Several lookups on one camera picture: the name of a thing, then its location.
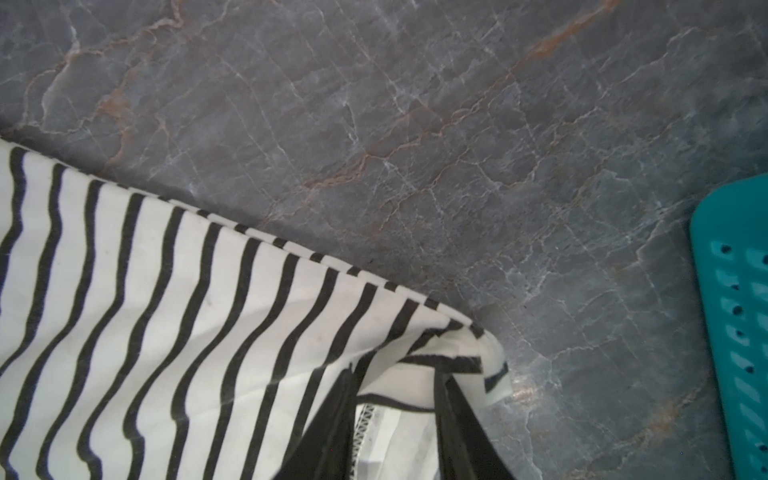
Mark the teal plastic basket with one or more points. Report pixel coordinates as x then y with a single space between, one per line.
729 244

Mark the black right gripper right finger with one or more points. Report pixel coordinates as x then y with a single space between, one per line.
464 450

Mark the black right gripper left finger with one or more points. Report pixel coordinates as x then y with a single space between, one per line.
325 449

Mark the black white striped tank top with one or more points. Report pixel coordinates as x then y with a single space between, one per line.
142 338

